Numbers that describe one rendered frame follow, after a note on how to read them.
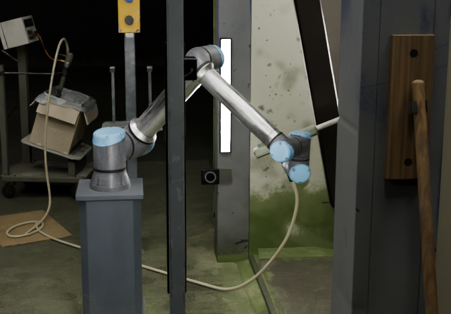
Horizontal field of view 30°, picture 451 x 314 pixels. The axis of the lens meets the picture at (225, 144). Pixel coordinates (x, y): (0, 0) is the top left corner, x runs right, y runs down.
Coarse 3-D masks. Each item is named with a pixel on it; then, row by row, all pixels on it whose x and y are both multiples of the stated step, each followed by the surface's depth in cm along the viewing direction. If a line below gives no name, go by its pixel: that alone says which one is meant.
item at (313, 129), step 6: (330, 120) 390; (336, 120) 390; (312, 126) 389; (318, 126) 389; (324, 126) 389; (312, 132) 388; (258, 144) 388; (258, 150) 387; (264, 150) 387; (258, 156) 388
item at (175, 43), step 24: (168, 0) 253; (168, 24) 255; (168, 48) 256; (168, 72) 258; (168, 96) 260; (168, 120) 261; (168, 144) 263; (168, 168) 265; (168, 192) 268; (168, 216) 272
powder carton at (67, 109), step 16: (64, 96) 625; (80, 96) 623; (48, 112) 584; (64, 112) 584; (80, 112) 588; (96, 112) 619; (48, 128) 591; (64, 128) 591; (80, 128) 605; (48, 144) 594; (64, 144) 593
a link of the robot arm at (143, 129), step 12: (204, 48) 367; (216, 48) 373; (216, 60) 370; (192, 84) 377; (156, 108) 388; (132, 120) 400; (144, 120) 393; (156, 120) 391; (132, 132) 396; (144, 132) 395; (156, 132) 398; (144, 144) 398; (132, 156) 398
